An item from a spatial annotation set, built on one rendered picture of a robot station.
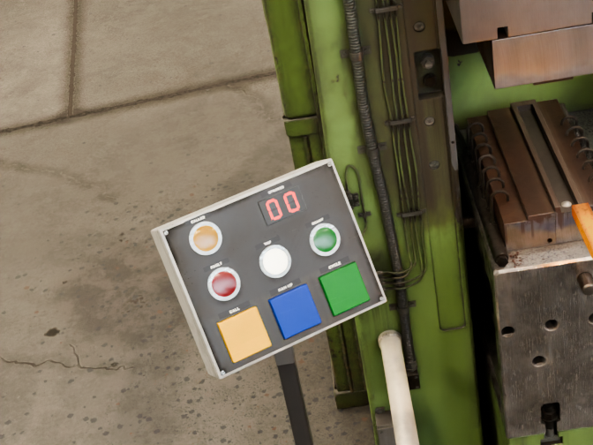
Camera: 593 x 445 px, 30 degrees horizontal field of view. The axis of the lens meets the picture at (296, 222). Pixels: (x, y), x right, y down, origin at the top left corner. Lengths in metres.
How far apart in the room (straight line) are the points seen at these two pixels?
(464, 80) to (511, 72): 0.55
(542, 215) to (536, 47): 0.35
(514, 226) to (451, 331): 0.40
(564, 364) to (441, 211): 0.39
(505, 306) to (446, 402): 0.48
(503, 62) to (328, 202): 0.39
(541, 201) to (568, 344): 0.30
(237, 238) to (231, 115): 2.86
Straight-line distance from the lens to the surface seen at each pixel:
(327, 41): 2.06
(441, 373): 2.54
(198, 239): 1.90
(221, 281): 1.91
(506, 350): 2.26
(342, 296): 1.97
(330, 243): 1.97
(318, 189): 1.97
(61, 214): 4.38
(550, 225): 2.16
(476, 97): 2.54
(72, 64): 5.59
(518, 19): 1.94
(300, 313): 1.95
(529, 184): 2.23
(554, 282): 2.17
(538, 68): 1.99
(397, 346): 2.41
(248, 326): 1.92
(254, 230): 1.93
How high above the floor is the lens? 2.22
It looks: 34 degrees down
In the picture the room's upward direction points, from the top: 11 degrees counter-clockwise
